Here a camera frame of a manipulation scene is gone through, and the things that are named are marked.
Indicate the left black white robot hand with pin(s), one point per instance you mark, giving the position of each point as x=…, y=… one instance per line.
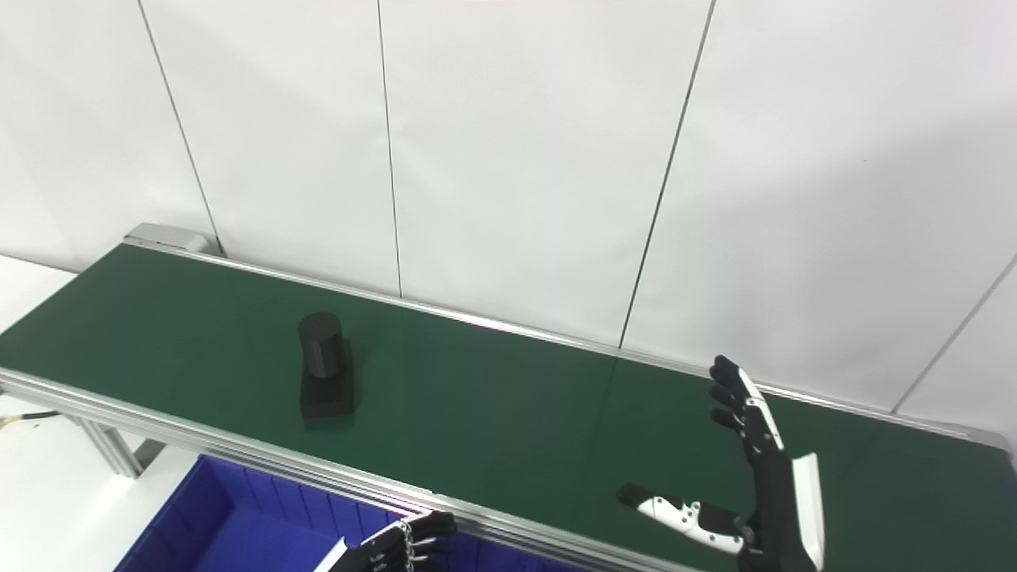
x=381, y=552

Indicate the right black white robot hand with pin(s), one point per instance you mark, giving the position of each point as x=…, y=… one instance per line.
x=775, y=516

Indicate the black cylinder block part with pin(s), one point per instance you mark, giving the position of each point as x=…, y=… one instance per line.
x=324, y=373

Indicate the blue plastic bin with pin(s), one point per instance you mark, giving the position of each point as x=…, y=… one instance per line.
x=230, y=532

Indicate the green conveyor belt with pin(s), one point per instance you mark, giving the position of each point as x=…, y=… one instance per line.
x=493, y=413

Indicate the aluminium conveyor leg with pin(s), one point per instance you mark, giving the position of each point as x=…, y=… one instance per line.
x=111, y=449

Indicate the grey conveyor end cap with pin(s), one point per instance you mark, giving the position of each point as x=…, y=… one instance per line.
x=171, y=237

